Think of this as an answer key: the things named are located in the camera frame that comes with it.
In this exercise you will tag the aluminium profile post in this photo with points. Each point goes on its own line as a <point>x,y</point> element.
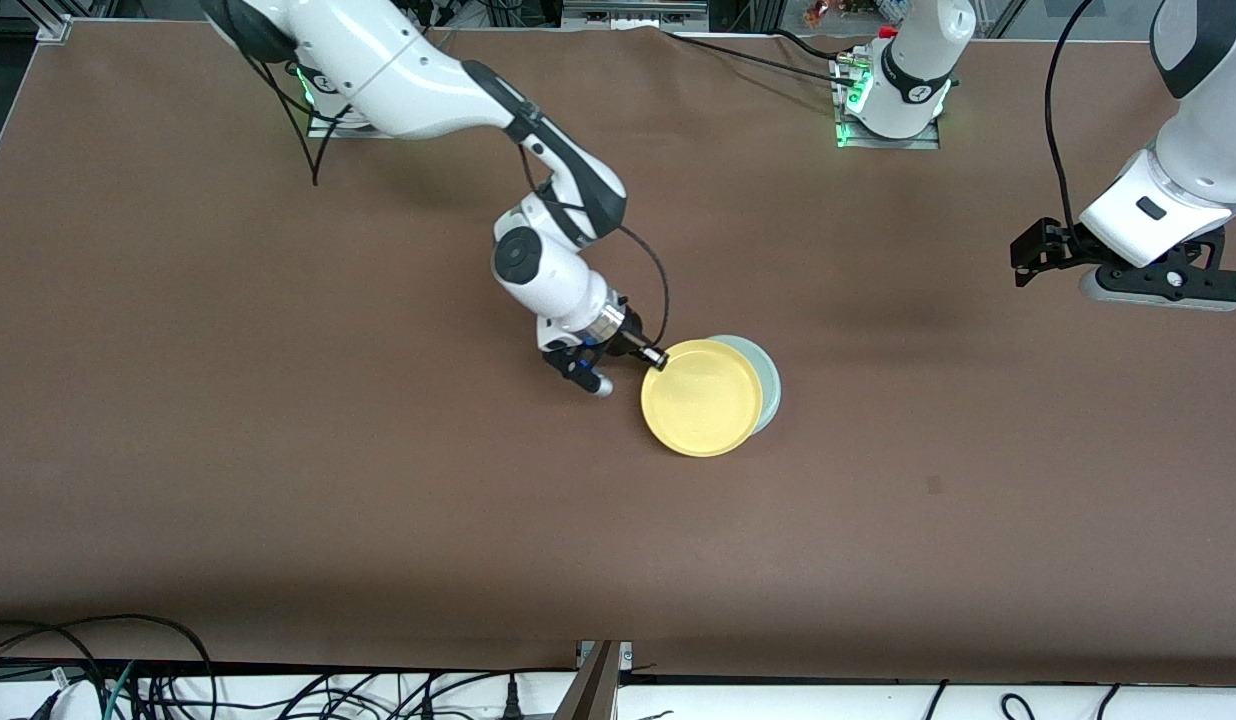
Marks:
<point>598,690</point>

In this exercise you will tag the brown table cover sheet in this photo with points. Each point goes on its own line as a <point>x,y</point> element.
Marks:
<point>278,400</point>

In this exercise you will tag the grey metal rail box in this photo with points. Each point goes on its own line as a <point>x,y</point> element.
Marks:
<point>633,12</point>

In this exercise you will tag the yellow round plate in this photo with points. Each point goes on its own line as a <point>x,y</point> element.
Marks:
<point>700,400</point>

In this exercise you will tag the aluminium frame corner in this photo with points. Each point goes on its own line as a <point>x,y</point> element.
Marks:
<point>56,28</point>

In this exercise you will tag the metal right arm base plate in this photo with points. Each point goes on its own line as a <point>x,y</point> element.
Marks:
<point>328,129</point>

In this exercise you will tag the black left camera mount bracket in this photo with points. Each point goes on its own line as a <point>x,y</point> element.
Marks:
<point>1213,283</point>

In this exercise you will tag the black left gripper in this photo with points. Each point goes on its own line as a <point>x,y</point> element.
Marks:
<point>1054,245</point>

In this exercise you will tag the colourful background toys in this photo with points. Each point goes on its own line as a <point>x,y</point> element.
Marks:
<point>838,10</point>

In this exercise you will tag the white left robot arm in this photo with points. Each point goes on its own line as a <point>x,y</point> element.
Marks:
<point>1203,140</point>

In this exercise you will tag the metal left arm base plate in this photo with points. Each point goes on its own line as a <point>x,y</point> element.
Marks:
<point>923,142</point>

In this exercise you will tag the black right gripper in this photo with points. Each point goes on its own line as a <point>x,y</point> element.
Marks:
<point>633,343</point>

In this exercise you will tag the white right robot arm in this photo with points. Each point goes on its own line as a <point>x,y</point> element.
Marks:
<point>408,80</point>

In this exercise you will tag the pale green round plate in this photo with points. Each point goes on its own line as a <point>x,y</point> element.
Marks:
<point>770,385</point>

